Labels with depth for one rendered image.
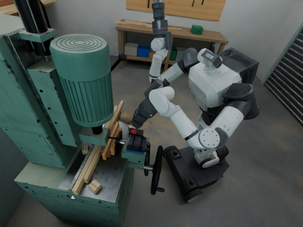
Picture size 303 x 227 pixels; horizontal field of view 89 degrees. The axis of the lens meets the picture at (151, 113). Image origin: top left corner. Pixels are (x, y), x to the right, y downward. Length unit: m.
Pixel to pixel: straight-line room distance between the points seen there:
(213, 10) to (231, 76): 3.25
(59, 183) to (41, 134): 0.33
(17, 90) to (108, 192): 0.56
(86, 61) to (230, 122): 0.57
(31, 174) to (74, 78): 0.72
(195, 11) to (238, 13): 0.89
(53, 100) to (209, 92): 0.69
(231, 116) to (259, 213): 1.59
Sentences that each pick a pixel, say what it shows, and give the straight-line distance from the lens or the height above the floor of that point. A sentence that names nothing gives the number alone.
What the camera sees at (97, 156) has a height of 0.94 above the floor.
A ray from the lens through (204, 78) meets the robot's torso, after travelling 0.87.
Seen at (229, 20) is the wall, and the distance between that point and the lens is 4.22.
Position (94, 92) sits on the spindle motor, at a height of 1.37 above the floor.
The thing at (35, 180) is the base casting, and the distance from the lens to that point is 1.10.
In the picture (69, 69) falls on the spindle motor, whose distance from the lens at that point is 0.53.
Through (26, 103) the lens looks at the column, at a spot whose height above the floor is 1.30.
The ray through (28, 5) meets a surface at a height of 1.59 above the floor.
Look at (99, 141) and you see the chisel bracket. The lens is 0.83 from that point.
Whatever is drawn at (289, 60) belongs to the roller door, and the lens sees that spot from 4.24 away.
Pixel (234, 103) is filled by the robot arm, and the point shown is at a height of 1.32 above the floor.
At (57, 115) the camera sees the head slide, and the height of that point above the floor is 1.21.
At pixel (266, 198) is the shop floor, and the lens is 2.32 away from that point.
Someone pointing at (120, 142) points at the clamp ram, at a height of 0.96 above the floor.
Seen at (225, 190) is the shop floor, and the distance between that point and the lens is 2.08.
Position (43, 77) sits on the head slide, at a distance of 0.64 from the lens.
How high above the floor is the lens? 1.70
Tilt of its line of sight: 43 degrees down
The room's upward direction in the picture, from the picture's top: 8 degrees clockwise
